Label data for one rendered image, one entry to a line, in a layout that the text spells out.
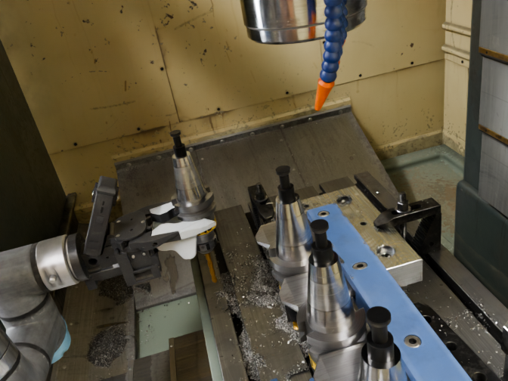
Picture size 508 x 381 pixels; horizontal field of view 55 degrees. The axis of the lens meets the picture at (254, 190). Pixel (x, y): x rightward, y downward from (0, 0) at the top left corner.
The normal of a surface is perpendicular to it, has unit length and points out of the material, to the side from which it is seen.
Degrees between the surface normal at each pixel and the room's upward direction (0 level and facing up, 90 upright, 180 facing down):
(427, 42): 90
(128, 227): 1
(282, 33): 90
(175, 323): 0
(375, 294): 0
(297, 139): 24
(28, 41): 90
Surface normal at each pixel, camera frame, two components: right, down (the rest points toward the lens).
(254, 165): -0.06, -0.60
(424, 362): -0.17, -0.86
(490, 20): -0.96, 0.26
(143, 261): 0.22, 0.45
